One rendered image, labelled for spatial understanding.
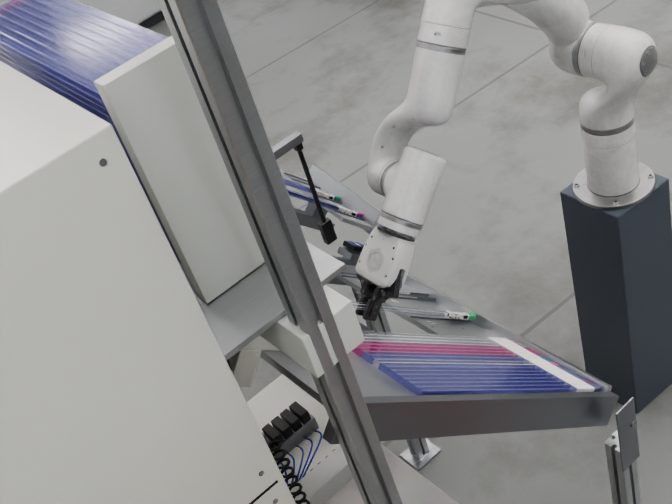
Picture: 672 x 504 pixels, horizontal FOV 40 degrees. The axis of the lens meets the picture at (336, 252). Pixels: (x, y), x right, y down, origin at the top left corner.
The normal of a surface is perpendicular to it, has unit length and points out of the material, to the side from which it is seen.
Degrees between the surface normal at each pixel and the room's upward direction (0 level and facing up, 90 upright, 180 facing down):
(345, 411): 90
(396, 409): 90
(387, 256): 43
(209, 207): 90
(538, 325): 0
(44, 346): 90
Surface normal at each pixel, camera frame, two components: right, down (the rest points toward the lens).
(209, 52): 0.62, 0.35
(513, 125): -0.26, -0.75
